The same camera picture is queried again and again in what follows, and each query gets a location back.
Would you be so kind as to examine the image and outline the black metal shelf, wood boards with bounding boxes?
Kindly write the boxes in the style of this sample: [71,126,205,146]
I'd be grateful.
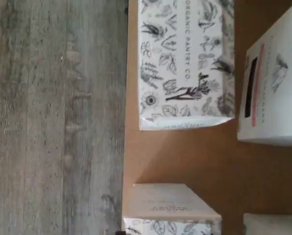
[122,0,292,235]

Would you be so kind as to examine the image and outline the white box pink strip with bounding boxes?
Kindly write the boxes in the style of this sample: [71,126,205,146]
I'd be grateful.
[138,0,235,131]
[237,0,292,147]

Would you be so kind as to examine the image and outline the white box green strip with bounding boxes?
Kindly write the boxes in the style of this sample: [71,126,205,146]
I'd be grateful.
[122,183,222,235]
[243,212,292,235]

